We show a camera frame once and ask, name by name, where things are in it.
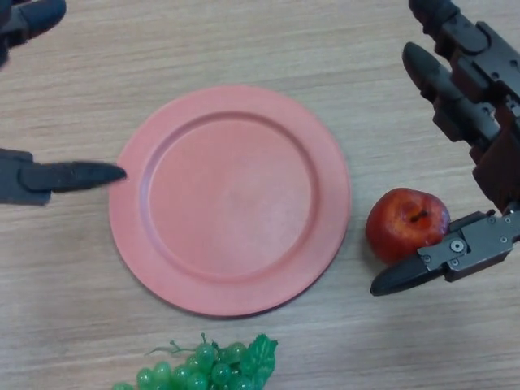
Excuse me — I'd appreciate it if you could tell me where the pink round plate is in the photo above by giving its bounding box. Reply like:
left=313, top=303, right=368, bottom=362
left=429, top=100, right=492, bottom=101
left=108, top=84, right=352, bottom=319

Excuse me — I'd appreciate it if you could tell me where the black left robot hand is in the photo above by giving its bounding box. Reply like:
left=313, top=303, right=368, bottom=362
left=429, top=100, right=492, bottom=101
left=0, top=0, right=128, bottom=206

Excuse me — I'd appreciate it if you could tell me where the green plastic grape bunch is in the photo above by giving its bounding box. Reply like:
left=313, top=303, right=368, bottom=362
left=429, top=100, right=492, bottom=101
left=112, top=332, right=280, bottom=390

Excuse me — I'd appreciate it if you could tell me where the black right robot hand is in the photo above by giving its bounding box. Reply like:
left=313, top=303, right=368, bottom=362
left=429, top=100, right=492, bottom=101
left=369, top=0, right=520, bottom=297

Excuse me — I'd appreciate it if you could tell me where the red apple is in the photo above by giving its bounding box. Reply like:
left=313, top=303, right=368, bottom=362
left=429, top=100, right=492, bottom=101
left=365, top=187, right=452, bottom=266

